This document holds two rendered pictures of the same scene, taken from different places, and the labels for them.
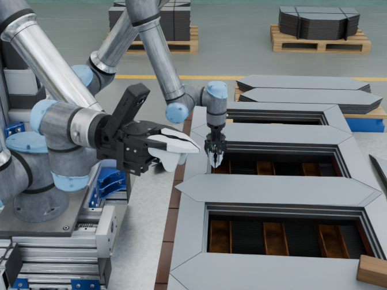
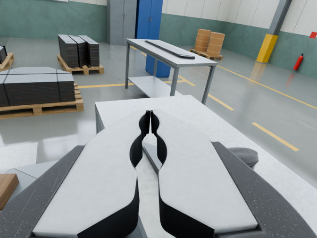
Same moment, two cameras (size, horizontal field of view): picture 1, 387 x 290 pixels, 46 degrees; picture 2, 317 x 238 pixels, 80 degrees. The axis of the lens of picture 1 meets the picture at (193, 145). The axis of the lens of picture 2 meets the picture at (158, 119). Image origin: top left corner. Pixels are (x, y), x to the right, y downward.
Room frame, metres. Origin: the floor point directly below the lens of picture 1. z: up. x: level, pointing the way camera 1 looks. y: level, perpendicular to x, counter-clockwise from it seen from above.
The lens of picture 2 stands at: (0.74, 0.09, 1.51)
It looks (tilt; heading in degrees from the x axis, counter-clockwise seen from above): 30 degrees down; 237
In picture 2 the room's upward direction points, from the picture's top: 8 degrees clockwise
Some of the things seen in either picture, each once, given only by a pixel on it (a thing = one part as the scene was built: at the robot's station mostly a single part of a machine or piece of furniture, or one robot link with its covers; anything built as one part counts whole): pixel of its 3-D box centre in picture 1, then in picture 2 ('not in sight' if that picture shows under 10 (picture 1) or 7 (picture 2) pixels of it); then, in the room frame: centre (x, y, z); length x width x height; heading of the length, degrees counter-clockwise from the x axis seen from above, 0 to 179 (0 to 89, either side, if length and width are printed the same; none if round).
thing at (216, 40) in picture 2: not in sight; (208, 44); (-5.13, -6.06, 0.47); 1.32 x 0.80 x 0.95; 88
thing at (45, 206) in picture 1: (39, 191); not in sight; (1.06, 0.44, 1.09); 0.15 x 0.15 x 0.10
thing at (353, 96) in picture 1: (306, 93); not in sight; (2.39, -0.64, 0.82); 0.80 x 0.40 x 0.06; 86
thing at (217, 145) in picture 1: (215, 136); not in sight; (1.52, -0.09, 1.01); 0.09 x 0.08 x 0.12; 176
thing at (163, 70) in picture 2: not in sight; (158, 63); (-1.78, -4.15, 0.29); 0.61 x 0.43 x 0.57; 88
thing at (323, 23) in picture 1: (318, 28); not in sight; (6.00, -1.66, 0.20); 1.20 x 0.80 x 0.41; 85
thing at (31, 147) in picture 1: (30, 158); not in sight; (1.05, 0.44, 1.20); 0.13 x 0.12 x 0.14; 153
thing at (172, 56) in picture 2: not in sight; (162, 76); (-0.98, -2.62, 0.49); 1.60 x 0.70 x 0.99; 92
